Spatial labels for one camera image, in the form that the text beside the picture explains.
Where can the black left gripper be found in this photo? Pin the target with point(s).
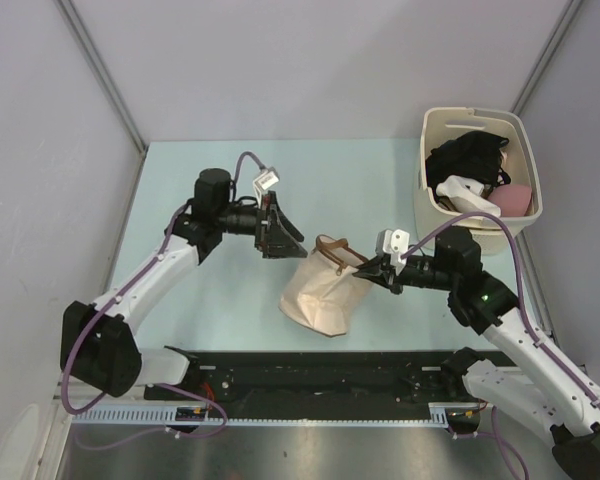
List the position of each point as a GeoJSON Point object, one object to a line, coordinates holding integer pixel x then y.
{"type": "Point", "coordinates": [276, 241]}

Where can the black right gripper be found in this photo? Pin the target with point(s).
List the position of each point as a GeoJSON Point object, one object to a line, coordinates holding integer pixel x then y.
{"type": "Point", "coordinates": [383, 273]}

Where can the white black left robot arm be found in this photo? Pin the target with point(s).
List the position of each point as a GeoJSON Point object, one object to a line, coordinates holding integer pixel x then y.
{"type": "Point", "coordinates": [98, 345]}

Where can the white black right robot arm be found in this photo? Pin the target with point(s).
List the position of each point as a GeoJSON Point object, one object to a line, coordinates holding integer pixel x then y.
{"type": "Point", "coordinates": [556, 400]}

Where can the pink bra cup in basket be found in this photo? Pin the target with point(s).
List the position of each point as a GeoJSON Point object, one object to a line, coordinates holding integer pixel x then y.
{"type": "Point", "coordinates": [513, 200]}

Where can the cream plastic laundry basket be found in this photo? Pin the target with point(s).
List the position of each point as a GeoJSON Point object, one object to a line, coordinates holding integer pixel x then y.
{"type": "Point", "coordinates": [441, 124]}

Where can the white garment in basket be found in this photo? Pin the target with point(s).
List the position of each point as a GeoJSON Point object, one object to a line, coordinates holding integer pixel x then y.
{"type": "Point", "coordinates": [465, 194]}

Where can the black garment in basket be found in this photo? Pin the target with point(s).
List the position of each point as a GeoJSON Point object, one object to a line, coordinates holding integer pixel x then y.
{"type": "Point", "coordinates": [477, 155]}

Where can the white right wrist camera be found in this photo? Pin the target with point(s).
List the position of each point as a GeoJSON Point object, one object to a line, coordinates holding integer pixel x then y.
{"type": "Point", "coordinates": [394, 244]}

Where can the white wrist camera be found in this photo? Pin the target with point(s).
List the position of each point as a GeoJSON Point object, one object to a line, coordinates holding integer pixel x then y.
{"type": "Point", "coordinates": [394, 244]}
{"type": "Point", "coordinates": [264, 181]}

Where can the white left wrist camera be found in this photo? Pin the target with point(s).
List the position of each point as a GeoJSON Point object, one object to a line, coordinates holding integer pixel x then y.
{"type": "Point", "coordinates": [264, 181]}

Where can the grey slotted cable duct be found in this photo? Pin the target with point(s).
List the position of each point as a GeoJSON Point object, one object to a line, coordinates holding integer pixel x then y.
{"type": "Point", "coordinates": [431, 415]}

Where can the aluminium frame post right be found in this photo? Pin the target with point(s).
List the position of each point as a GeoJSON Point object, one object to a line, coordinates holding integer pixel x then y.
{"type": "Point", "coordinates": [556, 38]}

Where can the aluminium frame post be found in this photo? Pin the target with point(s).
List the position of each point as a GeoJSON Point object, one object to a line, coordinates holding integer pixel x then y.
{"type": "Point", "coordinates": [556, 38]}
{"type": "Point", "coordinates": [87, 46]}

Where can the aluminium frame post left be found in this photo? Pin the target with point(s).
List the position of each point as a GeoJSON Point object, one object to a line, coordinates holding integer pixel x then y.
{"type": "Point", "coordinates": [87, 46]}

